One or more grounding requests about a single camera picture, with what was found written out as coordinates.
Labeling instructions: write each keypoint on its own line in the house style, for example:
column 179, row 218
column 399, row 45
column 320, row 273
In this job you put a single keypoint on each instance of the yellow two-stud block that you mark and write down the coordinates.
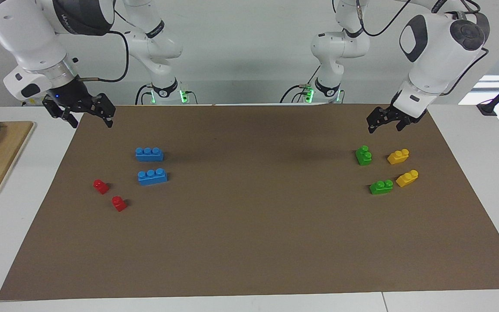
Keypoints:
column 397, row 157
column 406, row 179

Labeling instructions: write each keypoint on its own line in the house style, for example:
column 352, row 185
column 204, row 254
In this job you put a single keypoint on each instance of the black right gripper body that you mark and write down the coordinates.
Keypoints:
column 74, row 95

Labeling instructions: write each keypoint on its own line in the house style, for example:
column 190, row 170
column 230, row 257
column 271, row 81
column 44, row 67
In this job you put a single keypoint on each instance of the brown table mat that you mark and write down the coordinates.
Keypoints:
column 249, row 242

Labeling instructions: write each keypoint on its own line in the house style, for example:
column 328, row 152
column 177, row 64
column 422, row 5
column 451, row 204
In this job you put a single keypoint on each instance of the wooden cutting board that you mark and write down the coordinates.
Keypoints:
column 2, row 164

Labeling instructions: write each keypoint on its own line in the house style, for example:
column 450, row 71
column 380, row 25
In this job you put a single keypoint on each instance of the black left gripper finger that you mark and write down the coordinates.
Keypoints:
column 404, row 125
column 378, row 116

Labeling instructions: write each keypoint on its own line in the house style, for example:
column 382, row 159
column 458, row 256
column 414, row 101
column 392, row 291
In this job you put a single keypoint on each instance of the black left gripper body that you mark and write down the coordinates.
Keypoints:
column 405, row 115

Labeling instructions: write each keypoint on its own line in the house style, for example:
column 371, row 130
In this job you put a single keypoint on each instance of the blue three-stud block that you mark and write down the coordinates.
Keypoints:
column 152, row 178
column 149, row 156

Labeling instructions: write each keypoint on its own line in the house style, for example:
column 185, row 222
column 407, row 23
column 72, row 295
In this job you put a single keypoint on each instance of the green two-stud block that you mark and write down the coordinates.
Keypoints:
column 364, row 157
column 380, row 187

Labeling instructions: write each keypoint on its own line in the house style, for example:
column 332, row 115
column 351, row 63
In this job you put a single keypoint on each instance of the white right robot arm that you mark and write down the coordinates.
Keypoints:
column 28, row 30

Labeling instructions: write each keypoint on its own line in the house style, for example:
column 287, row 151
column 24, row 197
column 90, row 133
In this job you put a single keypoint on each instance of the red one-stud block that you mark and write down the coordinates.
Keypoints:
column 100, row 187
column 119, row 204

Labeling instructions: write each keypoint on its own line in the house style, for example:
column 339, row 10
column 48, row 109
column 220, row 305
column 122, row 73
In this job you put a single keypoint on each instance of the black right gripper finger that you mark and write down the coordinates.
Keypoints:
column 56, row 112
column 104, row 105

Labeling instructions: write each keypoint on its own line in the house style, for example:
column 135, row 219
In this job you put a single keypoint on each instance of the white box with yellow labels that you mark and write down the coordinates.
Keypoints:
column 30, row 102

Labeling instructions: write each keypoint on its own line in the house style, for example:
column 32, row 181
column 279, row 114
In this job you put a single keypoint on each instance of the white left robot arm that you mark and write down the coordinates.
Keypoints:
column 435, row 56

